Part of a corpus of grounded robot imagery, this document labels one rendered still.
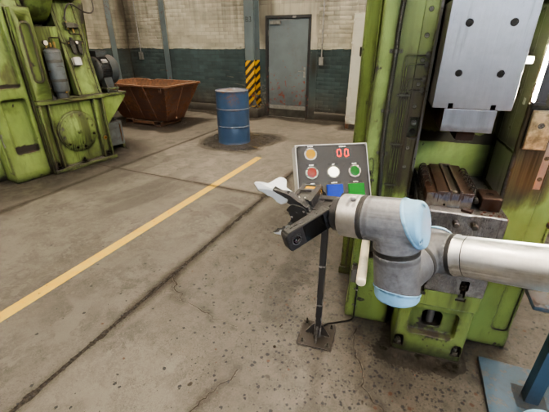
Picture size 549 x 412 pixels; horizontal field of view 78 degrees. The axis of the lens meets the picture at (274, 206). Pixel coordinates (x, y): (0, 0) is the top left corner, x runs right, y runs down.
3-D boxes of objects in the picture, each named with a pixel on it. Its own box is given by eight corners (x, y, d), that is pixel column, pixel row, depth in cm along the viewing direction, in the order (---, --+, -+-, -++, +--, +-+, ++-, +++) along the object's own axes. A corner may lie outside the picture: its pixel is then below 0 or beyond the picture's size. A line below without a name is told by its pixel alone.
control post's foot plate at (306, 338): (332, 353, 197) (332, 342, 193) (294, 344, 203) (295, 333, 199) (336, 326, 216) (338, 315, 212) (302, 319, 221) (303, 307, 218)
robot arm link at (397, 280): (434, 293, 72) (435, 239, 68) (407, 320, 65) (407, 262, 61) (392, 279, 79) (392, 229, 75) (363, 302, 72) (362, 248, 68)
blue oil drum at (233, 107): (240, 146, 586) (238, 92, 547) (212, 142, 608) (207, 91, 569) (256, 138, 634) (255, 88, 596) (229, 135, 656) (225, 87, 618)
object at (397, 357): (476, 397, 173) (476, 396, 172) (359, 368, 188) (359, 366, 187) (461, 338, 207) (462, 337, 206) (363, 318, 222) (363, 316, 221)
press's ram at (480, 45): (536, 112, 136) (573, -5, 119) (431, 107, 146) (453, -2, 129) (505, 97, 172) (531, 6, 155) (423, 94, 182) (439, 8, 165)
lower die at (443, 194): (470, 209, 159) (475, 193, 155) (424, 203, 164) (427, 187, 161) (455, 178, 195) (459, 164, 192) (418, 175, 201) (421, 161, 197)
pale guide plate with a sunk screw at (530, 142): (545, 150, 151) (559, 111, 143) (521, 149, 153) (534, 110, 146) (543, 150, 153) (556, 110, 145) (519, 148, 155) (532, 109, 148)
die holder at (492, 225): (483, 299, 169) (509, 219, 150) (402, 284, 179) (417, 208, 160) (462, 242, 218) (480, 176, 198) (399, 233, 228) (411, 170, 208)
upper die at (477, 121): (491, 133, 144) (497, 110, 140) (439, 130, 149) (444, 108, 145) (470, 115, 180) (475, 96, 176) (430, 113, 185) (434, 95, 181)
